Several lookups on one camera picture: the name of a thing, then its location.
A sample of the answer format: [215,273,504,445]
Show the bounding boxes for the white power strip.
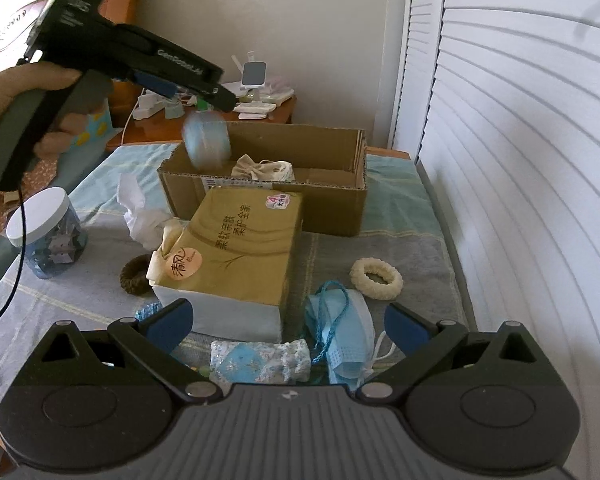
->
[132,91,177,121]

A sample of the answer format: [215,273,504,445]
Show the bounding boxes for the phone on white stand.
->
[240,60,269,103]

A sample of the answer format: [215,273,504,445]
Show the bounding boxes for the blue braided cord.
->
[316,280,352,367]

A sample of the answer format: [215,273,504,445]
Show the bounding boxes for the clear jar with white lid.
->
[6,187,88,280]

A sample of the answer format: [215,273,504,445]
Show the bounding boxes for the gold tissue pack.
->
[152,187,305,342]

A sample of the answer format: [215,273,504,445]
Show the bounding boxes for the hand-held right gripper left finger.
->
[32,298,218,405]

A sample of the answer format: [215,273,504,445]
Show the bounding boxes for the light blue cloth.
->
[181,111,232,168]

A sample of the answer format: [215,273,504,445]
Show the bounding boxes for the brown hair scrunchie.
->
[120,254,157,297]

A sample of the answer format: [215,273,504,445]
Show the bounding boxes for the blue yellow dotted tissue box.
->
[62,100,113,153]

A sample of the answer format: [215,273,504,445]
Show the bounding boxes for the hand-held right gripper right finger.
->
[357,302,556,404]

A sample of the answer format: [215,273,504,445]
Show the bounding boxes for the beige cloth pouch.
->
[230,156,295,183]

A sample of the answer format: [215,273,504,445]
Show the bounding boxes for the blue face mask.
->
[327,345,377,387]
[305,290,406,376]

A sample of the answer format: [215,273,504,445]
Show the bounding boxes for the white soft pack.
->
[262,76,296,106]

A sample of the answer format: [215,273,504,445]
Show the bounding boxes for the black cable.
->
[0,187,28,336]

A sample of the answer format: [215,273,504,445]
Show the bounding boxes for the wooden nightstand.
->
[105,95,298,154]

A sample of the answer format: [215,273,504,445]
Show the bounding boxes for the person's left hand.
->
[0,60,89,158]

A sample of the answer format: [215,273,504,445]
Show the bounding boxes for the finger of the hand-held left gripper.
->
[130,71,237,112]

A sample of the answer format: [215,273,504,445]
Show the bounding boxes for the white printed pillow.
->
[0,0,56,81]

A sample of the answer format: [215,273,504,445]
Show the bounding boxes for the white power cable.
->
[121,109,137,147]

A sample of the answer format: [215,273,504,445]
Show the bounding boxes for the white router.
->
[231,50,259,78]

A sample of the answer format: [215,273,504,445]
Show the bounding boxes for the brown cardboard box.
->
[157,121,369,237]

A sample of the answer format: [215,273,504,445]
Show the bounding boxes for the cream hair scrunchie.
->
[350,257,404,302]

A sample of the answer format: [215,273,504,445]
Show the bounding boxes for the white tissue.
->
[116,172,181,250]

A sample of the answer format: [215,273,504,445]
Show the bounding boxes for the white louvered door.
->
[387,0,448,153]
[414,0,600,480]

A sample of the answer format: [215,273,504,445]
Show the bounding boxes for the blue lace fabric piece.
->
[134,302,166,323]

